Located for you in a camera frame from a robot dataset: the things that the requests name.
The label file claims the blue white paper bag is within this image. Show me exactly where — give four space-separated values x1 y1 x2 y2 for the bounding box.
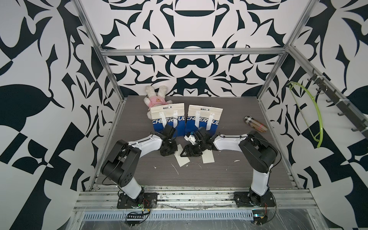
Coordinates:
150 103 186 137
185 105 223 136

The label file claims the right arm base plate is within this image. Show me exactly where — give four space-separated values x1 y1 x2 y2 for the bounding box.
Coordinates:
233 190 276 208

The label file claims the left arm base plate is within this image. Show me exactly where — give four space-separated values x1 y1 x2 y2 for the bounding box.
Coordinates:
117 193 158 209

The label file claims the white paper receipt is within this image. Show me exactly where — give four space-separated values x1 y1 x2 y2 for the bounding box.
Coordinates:
202 150 215 164
174 144 190 167

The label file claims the black usb hub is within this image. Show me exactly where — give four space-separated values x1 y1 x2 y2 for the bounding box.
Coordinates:
125 212 150 226

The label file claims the dark wall hook rack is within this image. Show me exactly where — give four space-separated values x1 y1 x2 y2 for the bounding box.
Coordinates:
307 69 368 139

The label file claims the green lit circuit board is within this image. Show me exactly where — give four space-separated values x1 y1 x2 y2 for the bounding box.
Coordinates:
251 210 268 226

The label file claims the white plush bunny pink shirt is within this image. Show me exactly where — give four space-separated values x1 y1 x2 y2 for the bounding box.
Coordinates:
144 85 172 120

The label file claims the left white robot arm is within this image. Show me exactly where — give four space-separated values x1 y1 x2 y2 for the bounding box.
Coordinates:
100 125 177 199

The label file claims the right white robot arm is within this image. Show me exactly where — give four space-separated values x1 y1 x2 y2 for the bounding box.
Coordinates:
180 127 279 196

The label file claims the green clothes hanger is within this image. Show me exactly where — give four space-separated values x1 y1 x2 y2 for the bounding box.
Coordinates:
287 81 324 149

